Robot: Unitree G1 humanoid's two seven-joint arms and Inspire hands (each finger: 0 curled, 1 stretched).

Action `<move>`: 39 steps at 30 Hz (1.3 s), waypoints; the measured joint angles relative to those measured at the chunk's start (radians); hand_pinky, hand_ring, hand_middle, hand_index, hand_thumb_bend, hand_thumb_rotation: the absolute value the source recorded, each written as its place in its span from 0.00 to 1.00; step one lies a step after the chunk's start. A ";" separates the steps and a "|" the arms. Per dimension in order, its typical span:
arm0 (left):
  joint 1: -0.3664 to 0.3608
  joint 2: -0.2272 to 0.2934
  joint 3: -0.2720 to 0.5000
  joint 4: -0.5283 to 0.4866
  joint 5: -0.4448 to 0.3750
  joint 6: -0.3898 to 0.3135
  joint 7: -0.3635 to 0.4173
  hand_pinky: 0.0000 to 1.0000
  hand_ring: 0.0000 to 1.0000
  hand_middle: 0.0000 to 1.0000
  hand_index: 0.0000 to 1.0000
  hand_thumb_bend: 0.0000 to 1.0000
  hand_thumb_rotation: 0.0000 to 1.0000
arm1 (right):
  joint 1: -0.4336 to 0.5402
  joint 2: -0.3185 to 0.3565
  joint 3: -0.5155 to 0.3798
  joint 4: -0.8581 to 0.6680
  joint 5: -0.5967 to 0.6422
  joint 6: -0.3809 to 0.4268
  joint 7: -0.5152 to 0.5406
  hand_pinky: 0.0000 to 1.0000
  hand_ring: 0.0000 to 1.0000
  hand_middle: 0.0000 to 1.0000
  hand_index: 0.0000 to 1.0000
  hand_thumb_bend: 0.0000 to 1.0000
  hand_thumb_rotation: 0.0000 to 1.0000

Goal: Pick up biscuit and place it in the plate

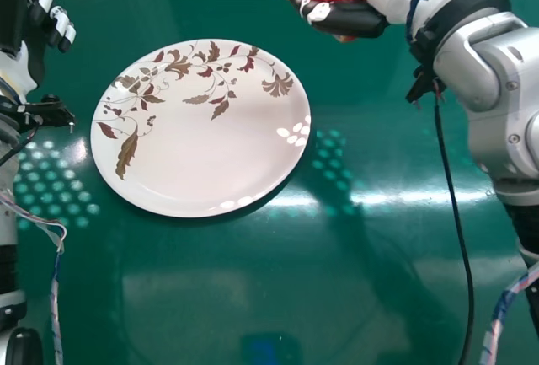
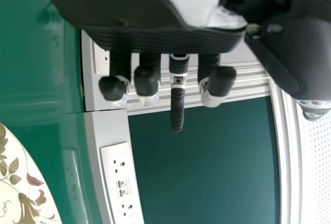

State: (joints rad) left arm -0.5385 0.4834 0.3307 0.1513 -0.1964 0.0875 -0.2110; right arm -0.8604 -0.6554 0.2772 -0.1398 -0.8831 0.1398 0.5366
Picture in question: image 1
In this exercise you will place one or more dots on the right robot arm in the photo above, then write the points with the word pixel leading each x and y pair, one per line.
pixel 492 99

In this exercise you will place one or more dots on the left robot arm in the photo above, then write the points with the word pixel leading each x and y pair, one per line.
pixel 8 264

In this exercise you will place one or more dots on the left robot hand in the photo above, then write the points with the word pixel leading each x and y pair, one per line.
pixel 29 23

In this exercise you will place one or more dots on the plate with brown leaf pattern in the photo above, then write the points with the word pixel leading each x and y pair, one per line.
pixel 202 129

